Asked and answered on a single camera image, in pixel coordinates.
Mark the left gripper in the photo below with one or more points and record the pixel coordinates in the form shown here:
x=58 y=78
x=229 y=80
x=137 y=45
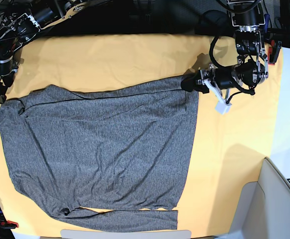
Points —
x=219 y=77

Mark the black chair base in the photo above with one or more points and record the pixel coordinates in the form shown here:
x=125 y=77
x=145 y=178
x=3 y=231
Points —
x=214 y=22

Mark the yellow table cloth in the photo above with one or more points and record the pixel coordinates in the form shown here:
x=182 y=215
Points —
x=228 y=149

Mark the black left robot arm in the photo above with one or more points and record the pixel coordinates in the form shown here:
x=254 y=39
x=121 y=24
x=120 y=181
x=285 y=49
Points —
x=246 y=21

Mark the red clamp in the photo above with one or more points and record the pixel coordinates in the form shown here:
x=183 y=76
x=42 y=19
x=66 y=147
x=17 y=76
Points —
x=9 y=225
x=274 y=51

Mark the red clamp right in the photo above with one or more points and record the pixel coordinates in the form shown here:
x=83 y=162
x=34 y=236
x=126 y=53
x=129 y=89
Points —
x=274 y=51

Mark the grey long sleeve shirt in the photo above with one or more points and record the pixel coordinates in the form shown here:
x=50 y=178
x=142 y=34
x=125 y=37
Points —
x=113 y=161

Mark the red clamp left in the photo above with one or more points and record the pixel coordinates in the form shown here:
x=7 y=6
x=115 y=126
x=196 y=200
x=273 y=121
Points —
x=9 y=225

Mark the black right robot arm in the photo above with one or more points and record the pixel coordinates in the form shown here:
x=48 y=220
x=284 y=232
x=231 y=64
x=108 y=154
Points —
x=22 y=23

